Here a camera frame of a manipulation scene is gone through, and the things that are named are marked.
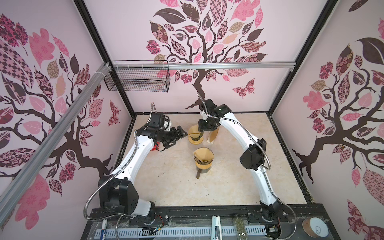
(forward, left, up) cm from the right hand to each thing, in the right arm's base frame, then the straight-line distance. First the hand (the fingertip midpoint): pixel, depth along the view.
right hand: (201, 127), depth 90 cm
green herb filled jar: (-52, -16, -12) cm, 56 cm away
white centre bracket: (-48, -5, -14) cm, 50 cm away
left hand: (-12, +11, +4) cm, 17 cm away
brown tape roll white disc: (-51, -50, -11) cm, 72 cm away
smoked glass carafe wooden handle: (-26, +2, -9) cm, 27 cm away
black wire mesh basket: (+51, +51, +2) cm, 72 cm away
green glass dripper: (-5, +3, -7) cm, 9 cm away
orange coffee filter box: (+4, -8, -14) cm, 17 cm away
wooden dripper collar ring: (-23, 0, -6) cm, 24 cm away
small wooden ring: (-6, +4, -8) cm, 10 cm away
